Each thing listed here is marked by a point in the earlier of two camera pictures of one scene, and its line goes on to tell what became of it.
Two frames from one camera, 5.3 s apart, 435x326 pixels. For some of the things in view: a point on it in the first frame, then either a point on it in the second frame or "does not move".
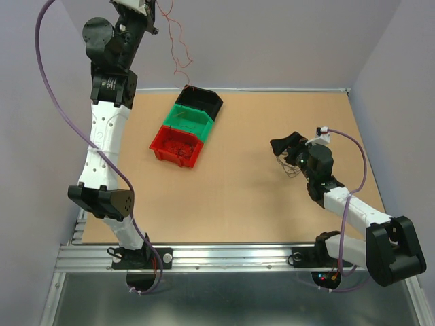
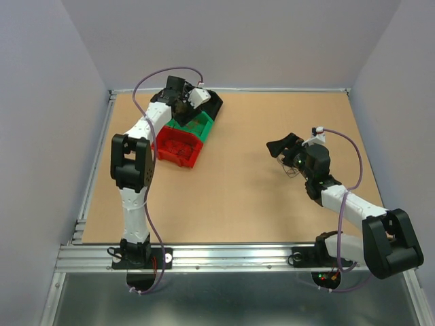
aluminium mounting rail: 83,257 does not move
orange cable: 179,39 → 195,121
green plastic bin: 191,120 does not move
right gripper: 280,145 does not move
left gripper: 150,16 → 189,115
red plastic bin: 176,146 does not move
